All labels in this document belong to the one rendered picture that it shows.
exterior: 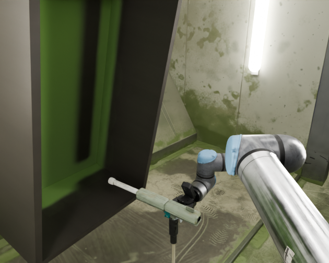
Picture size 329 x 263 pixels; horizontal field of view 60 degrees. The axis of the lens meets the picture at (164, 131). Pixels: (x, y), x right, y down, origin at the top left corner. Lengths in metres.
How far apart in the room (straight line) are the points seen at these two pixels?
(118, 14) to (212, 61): 1.71
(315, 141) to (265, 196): 2.02
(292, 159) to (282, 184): 0.19
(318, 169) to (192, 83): 1.44
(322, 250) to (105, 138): 1.18
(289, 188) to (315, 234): 0.12
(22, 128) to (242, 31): 2.24
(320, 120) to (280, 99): 0.35
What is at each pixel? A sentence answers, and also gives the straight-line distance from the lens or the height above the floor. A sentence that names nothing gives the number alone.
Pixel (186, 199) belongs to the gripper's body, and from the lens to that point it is 1.32.
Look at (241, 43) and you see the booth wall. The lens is 2.76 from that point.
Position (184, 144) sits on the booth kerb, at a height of 0.10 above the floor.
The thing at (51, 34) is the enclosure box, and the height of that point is 1.22.
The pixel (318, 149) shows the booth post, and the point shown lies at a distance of 2.68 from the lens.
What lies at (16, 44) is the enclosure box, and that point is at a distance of 0.77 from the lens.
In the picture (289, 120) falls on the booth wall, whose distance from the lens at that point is 2.68.
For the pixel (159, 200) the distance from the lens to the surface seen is 1.24.
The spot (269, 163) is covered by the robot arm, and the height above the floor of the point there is 0.94.
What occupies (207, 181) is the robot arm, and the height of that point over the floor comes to 0.55.
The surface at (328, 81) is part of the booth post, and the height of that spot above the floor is 0.88.
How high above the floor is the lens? 1.25
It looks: 20 degrees down
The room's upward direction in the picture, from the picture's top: 1 degrees clockwise
